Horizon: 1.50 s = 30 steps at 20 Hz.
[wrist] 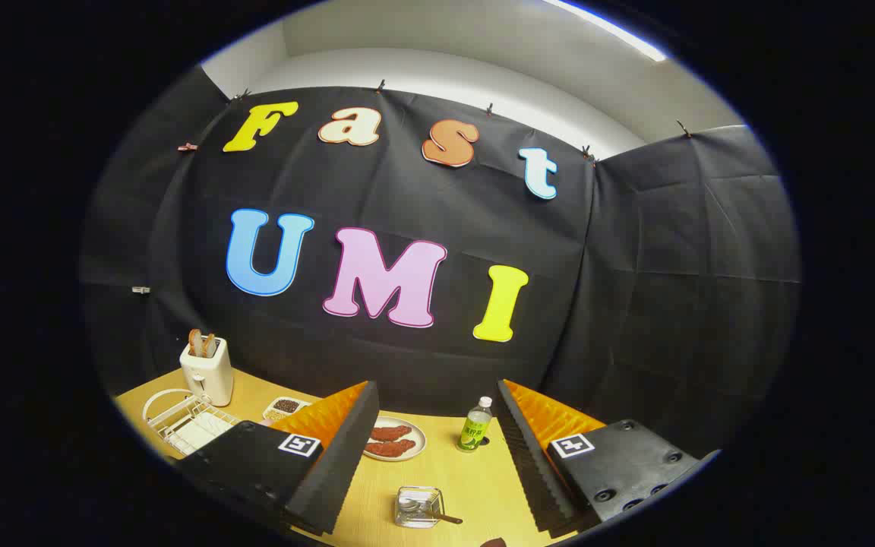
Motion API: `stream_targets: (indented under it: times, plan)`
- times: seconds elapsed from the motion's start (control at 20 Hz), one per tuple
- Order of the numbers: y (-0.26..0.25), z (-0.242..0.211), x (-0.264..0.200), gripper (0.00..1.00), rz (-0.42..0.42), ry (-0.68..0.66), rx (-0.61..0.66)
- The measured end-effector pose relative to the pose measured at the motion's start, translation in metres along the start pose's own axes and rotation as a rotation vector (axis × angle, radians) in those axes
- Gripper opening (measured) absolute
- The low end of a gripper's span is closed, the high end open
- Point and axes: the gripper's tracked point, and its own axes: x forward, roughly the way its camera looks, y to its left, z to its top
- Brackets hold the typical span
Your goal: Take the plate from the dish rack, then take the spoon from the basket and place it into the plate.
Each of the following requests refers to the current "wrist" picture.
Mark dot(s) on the white round serving plate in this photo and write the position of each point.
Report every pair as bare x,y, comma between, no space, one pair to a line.
416,434

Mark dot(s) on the red-brown meat piece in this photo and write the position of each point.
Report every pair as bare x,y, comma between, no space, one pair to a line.
392,448
392,433

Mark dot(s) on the white compartment seasoning dish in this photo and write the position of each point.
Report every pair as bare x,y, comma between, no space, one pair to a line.
286,406

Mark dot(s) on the white toaster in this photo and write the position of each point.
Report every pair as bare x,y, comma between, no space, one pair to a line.
208,376

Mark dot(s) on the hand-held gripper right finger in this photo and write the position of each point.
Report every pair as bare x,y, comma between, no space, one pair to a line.
529,463

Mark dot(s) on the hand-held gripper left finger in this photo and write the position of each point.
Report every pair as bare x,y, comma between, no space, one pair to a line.
346,456

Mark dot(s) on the brown toast slice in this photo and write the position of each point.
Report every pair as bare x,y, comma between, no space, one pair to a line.
210,345
194,343

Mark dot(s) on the green drink bottle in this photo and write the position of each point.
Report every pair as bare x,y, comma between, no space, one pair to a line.
474,429

